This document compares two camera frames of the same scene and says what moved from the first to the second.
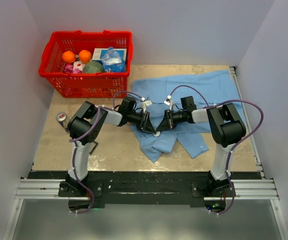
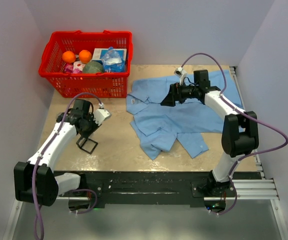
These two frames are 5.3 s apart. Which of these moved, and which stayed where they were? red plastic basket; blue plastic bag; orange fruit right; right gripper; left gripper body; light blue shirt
Moved: right gripper; left gripper body
Stayed: red plastic basket; light blue shirt; blue plastic bag; orange fruit right
